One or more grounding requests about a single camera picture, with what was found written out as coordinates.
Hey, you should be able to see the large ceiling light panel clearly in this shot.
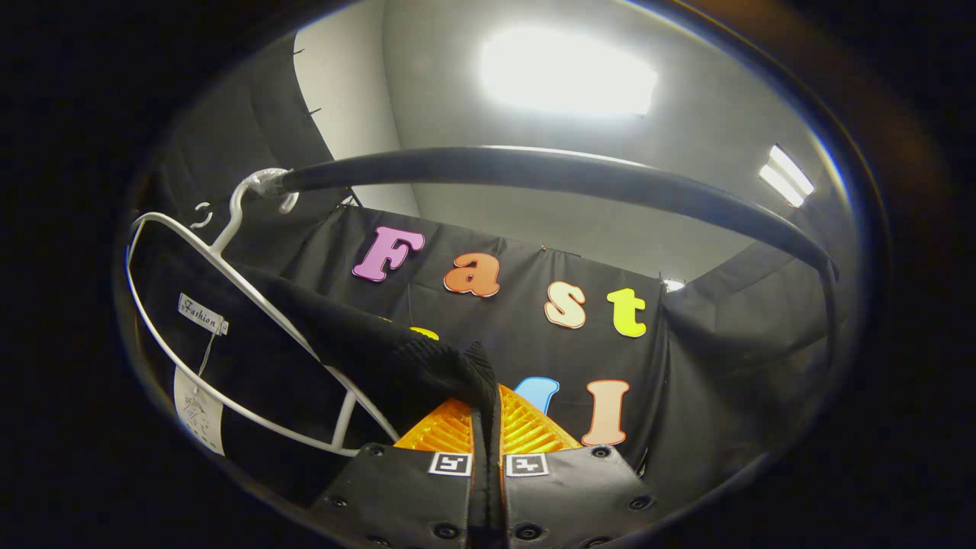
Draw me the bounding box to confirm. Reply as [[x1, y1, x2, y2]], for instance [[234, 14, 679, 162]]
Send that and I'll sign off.
[[479, 27, 660, 117]]

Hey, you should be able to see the black knit jacket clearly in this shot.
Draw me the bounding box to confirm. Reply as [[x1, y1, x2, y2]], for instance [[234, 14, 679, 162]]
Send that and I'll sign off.
[[128, 229, 504, 535]]

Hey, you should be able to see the black clothes rack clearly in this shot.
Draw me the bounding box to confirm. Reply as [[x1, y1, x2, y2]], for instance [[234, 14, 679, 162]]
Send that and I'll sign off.
[[263, 145, 841, 367]]

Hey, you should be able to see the black backdrop cloth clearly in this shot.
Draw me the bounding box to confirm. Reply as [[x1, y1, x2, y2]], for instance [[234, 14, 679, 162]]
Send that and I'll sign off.
[[130, 30, 847, 496]]

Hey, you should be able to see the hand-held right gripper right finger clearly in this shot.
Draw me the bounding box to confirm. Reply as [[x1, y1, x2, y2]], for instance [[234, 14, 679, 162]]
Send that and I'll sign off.
[[498, 384, 666, 549]]

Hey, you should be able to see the white plastic clothes hanger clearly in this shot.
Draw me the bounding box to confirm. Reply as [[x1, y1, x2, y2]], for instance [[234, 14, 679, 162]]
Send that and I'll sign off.
[[124, 168, 401, 458]]

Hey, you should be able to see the double tube ceiling light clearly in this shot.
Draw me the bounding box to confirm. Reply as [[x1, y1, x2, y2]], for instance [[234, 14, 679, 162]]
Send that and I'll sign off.
[[759, 143, 815, 209]]

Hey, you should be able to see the white paper hang tag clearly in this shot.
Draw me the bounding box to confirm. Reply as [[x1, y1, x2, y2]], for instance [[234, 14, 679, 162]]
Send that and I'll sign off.
[[173, 366, 226, 457]]

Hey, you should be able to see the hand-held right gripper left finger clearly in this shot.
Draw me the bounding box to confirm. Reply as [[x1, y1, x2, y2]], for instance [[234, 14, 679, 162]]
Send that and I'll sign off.
[[307, 396, 490, 549]]

